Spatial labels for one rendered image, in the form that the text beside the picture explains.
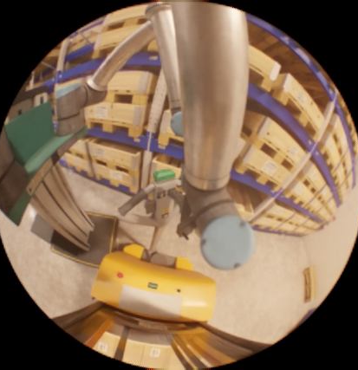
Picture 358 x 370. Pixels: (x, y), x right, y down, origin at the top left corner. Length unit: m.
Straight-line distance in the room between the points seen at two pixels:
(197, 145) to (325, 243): 5.68
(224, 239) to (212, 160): 0.11
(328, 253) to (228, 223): 5.58
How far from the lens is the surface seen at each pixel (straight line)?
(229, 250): 0.18
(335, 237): 5.65
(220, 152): 0.15
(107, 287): 0.85
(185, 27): 0.15
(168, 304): 0.84
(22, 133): 0.69
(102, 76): 0.75
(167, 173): 0.43
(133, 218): 0.50
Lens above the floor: 1.70
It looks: 43 degrees down
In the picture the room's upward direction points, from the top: 22 degrees clockwise
